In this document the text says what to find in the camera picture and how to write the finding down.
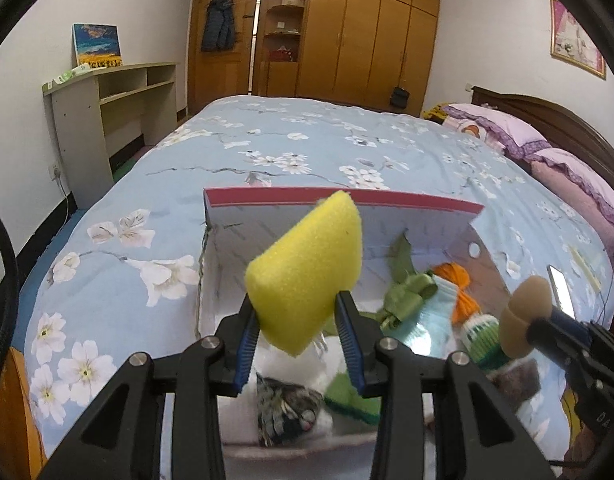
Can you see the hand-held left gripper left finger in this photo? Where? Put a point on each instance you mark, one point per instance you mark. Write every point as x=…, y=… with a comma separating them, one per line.
x=247, y=350

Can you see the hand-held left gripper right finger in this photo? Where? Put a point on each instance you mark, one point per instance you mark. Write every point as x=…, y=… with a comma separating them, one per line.
x=352, y=350

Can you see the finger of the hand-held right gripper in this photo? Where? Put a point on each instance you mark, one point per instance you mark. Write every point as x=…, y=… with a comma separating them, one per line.
x=552, y=332

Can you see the beige makeup sponge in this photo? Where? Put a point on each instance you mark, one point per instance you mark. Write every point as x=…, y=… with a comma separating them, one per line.
x=522, y=310

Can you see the white green sock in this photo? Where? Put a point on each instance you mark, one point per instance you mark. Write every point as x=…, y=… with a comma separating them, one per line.
x=482, y=340

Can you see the black patterned cloth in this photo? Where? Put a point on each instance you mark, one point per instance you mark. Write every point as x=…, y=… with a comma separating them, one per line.
x=287, y=410

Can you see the green ribbon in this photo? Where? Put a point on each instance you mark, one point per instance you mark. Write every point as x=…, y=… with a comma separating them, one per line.
x=407, y=295

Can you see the blue face mask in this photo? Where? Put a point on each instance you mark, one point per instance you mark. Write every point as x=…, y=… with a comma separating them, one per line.
x=432, y=320

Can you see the yellow sponge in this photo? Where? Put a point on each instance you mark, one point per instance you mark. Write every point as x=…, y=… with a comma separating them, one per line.
x=307, y=270

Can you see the orange sock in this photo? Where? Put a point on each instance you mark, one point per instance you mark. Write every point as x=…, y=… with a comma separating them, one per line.
x=462, y=290

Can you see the white cardboard box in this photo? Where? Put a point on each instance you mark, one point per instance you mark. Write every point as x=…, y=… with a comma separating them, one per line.
x=267, y=220

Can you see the smartphone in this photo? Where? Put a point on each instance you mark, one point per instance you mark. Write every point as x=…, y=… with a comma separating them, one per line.
x=561, y=290

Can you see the grey scouring pad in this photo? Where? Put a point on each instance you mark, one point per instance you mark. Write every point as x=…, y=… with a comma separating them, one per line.
x=517, y=382

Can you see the beige strip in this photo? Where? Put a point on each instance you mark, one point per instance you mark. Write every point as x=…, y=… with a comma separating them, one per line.
x=586, y=266

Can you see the pink ruffled pillow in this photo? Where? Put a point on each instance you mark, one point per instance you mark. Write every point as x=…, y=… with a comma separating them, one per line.
x=587, y=185
x=502, y=127

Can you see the blue floral blanket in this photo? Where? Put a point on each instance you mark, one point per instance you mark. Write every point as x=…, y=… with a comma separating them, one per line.
x=287, y=140

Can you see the dark wooden headboard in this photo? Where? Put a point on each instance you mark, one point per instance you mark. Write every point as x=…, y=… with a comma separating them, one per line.
x=562, y=115

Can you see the yellow patterned cloth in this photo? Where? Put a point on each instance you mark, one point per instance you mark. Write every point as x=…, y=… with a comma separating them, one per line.
x=434, y=112

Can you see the wooden cabinet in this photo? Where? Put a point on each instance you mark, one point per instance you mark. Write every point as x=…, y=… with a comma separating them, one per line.
x=7, y=420

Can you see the small black bag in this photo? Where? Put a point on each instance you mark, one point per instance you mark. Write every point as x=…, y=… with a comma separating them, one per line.
x=399, y=97

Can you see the beige shelf desk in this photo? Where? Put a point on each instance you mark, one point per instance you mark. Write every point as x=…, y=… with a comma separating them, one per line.
x=77, y=130

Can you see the wooden wardrobe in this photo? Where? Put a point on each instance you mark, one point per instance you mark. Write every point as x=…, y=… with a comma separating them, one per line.
x=362, y=35

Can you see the green white packet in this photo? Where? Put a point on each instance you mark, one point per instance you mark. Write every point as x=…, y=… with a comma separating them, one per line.
x=69, y=77

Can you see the dark hanging jacket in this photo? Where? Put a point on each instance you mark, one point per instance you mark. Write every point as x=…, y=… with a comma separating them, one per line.
x=218, y=22

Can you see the blue yellow painting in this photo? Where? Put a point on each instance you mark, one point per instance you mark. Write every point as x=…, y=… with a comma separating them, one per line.
x=98, y=46

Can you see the wall socket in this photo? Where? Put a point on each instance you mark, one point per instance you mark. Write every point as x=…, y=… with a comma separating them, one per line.
x=57, y=171

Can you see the framed wall picture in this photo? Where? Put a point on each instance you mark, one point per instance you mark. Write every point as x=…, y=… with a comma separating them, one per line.
x=577, y=35

